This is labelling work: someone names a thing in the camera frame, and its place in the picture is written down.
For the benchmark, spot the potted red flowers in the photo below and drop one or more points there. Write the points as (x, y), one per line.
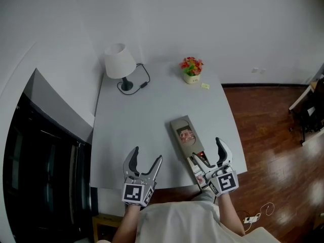
(192, 68)

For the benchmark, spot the white power strip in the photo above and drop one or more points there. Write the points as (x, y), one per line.
(250, 219)

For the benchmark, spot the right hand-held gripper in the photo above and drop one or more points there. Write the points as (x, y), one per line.
(225, 182)

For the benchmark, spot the wooden stool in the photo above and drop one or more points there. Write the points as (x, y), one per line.
(106, 219)

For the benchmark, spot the black glass cabinet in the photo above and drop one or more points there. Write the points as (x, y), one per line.
(43, 173)

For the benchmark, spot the white shade table lamp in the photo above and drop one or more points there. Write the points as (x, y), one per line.
(119, 62)

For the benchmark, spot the person's grey trousers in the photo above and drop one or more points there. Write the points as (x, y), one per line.
(205, 197)

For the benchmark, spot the brown storage box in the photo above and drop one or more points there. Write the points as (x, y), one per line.
(181, 149)

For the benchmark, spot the person's right forearm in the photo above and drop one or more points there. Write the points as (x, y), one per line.
(230, 214)

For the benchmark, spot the person's white shirt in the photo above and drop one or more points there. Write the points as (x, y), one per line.
(182, 224)

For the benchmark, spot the person's left forearm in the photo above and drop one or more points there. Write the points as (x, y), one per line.
(126, 224)

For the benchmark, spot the light wooden desk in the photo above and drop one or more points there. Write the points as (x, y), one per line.
(300, 99)

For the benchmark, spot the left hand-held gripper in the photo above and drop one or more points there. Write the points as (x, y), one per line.
(132, 192)

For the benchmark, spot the brown box drawer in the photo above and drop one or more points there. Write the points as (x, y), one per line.
(196, 172)

